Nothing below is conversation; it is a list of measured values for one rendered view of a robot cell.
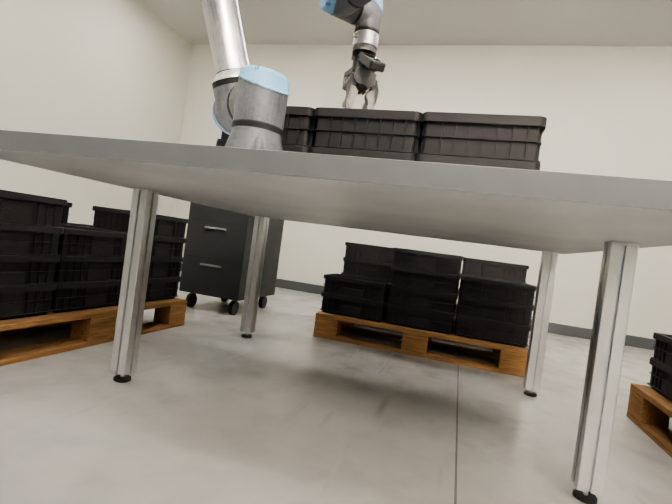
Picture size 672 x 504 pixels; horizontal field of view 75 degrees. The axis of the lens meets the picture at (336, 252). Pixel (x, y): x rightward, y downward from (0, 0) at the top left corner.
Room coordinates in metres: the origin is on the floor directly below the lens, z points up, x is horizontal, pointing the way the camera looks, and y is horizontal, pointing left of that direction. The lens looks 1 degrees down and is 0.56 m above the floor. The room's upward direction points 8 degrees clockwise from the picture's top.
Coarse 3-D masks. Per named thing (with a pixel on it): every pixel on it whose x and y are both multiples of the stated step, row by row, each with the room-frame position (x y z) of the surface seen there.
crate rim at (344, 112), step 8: (320, 112) 1.22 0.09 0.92; (328, 112) 1.22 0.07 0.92; (336, 112) 1.21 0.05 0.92; (344, 112) 1.20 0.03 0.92; (352, 112) 1.20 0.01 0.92; (360, 112) 1.19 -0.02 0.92; (368, 112) 1.18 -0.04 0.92; (376, 112) 1.18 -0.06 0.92; (384, 112) 1.17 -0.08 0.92; (392, 112) 1.17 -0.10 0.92; (400, 112) 1.16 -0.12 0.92; (408, 112) 1.15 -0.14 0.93; (416, 112) 1.15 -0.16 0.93; (416, 120) 1.15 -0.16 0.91
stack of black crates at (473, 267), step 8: (464, 264) 2.87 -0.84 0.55; (472, 264) 2.85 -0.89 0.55; (480, 264) 2.84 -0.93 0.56; (488, 264) 2.83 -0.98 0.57; (496, 264) 2.80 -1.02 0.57; (504, 264) 2.79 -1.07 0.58; (512, 264) 2.78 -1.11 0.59; (464, 272) 2.87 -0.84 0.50; (472, 272) 2.85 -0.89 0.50; (480, 272) 2.84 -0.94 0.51; (488, 272) 2.82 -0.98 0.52; (496, 272) 2.81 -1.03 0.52; (504, 272) 2.80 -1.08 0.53; (512, 272) 2.79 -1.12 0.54; (520, 272) 2.78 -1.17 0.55; (504, 280) 2.79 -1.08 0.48; (512, 280) 2.78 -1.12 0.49; (520, 280) 2.77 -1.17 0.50
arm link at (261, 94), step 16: (240, 80) 0.99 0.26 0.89; (256, 80) 0.97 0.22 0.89; (272, 80) 0.97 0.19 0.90; (288, 80) 1.02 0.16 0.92; (240, 96) 0.98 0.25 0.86; (256, 96) 0.97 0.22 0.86; (272, 96) 0.98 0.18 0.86; (240, 112) 0.97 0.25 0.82; (256, 112) 0.96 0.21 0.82; (272, 112) 0.98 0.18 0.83
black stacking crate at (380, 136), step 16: (320, 128) 1.23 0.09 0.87; (336, 128) 1.22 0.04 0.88; (352, 128) 1.21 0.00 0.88; (368, 128) 1.19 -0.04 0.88; (384, 128) 1.18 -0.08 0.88; (400, 128) 1.17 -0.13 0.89; (416, 128) 1.17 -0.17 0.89; (320, 144) 1.23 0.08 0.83; (336, 144) 1.22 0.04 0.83; (352, 144) 1.20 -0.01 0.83; (368, 144) 1.19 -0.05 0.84; (384, 144) 1.18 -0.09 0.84; (400, 144) 1.17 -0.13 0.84; (416, 144) 1.18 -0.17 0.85
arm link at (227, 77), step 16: (208, 0) 1.06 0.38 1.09; (224, 0) 1.06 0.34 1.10; (208, 16) 1.07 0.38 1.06; (224, 16) 1.06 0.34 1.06; (208, 32) 1.09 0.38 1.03; (224, 32) 1.07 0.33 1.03; (240, 32) 1.09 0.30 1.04; (224, 48) 1.07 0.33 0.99; (240, 48) 1.09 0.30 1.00; (224, 64) 1.08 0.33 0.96; (240, 64) 1.09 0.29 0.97; (224, 80) 1.07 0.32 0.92; (224, 96) 1.08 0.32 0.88; (224, 112) 1.08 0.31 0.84; (224, 128) 1.14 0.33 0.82
